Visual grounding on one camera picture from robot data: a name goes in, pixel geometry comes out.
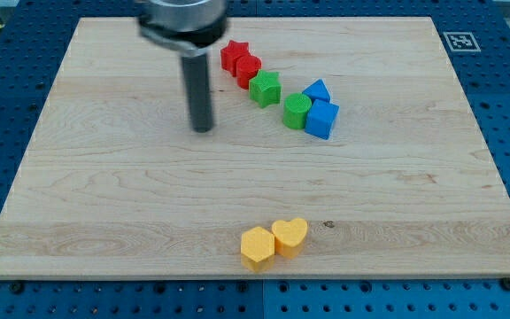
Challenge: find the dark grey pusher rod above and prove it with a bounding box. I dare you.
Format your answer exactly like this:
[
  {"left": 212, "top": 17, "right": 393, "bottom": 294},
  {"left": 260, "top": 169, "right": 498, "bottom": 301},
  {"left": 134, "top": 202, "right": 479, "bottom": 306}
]
[{"left": 181, "top": 52, "right": 214, "bottom": 133}]

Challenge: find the red star block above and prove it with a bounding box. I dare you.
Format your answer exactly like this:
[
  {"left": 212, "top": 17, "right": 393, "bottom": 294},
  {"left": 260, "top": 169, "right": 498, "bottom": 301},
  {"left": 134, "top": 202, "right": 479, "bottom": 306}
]
[{"left": 220, "top": 40, "right": 250, "bottom": 77}]

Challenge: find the green star block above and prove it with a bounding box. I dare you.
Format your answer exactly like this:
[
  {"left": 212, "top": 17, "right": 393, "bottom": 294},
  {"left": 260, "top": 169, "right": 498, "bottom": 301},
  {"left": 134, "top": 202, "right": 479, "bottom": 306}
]
[{"left": 249, "top": 69, "right": 282, "bottom": 108}]

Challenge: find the red cylinder block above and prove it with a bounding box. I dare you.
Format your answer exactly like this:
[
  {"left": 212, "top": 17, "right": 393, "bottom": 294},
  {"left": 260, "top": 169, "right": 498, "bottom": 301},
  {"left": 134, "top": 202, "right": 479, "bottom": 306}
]
[{"left": 236, "top": 55, "right": 262, "bottom": 89}]

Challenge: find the green cylinder block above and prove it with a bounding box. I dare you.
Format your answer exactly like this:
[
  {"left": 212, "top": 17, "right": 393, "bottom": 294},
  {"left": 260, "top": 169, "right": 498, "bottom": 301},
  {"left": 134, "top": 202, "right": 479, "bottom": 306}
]
[{"left": 282, "top": 93, "right": 312, "bottom": 129}]

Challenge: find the yellow heart block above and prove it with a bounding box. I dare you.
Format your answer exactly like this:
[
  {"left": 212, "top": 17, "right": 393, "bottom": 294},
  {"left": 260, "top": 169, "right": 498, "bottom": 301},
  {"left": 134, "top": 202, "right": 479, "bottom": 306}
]
[{"left": 271, "top": 218, "right": 309, "bottom": 259}]

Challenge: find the blue cube block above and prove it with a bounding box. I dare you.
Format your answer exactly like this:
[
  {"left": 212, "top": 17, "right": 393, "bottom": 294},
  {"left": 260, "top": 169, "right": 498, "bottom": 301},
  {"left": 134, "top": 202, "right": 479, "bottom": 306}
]
[{"left": 305, "top": 99, "right": 339, "bottom": 140}]

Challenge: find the yellow hexagon block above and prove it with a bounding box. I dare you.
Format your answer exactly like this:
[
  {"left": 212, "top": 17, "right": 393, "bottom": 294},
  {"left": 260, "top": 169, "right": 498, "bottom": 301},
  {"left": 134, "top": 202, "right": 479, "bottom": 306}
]
[{"left": 240, "top": 226, "right": 275, "bottom": 273}]

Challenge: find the silver cylindrical robot end effector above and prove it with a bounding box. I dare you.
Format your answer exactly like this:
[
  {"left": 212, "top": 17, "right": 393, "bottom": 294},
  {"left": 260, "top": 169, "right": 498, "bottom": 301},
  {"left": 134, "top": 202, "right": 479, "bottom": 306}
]
[{"left": 137, "top": 0, "right": 228, "bottom": 57}]

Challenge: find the blue triangle block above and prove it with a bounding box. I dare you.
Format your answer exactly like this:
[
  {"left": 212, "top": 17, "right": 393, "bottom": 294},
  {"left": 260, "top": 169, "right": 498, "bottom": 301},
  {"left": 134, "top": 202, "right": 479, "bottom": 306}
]
[{"left": 302, "top": 79, "right": 331, "bottom": 103}]

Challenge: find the light wooden board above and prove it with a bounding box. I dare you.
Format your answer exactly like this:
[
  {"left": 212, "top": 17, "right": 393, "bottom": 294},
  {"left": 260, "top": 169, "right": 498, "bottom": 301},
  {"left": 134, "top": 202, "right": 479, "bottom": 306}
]
[{"left": 0, "top": 17, "right": 510, "bottom": 281}]

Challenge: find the white fiducial marker tag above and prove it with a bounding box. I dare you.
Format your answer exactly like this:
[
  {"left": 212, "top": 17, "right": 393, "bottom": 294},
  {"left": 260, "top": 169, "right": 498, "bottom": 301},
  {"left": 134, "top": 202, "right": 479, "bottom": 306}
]
[{"left": 444, "top": 31, "right": 481, "bottom": 52}]

